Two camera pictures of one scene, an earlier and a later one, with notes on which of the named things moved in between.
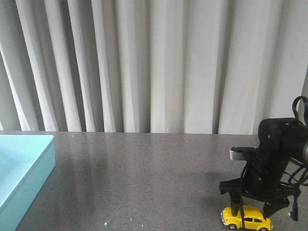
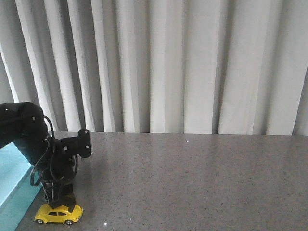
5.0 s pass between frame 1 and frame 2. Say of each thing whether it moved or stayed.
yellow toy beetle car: moved
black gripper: moved
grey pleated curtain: stayed
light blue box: stayed
